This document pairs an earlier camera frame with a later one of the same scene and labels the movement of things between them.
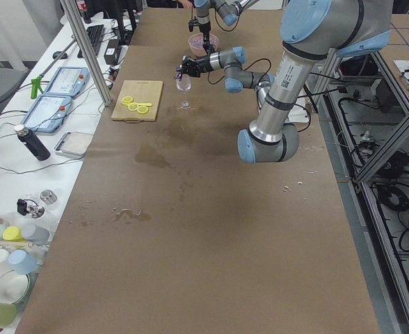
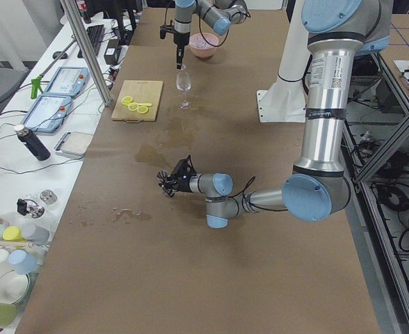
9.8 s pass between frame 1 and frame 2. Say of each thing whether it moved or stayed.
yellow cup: stayed
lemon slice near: stayed
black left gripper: moved
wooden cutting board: stayed
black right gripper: moved
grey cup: stayed
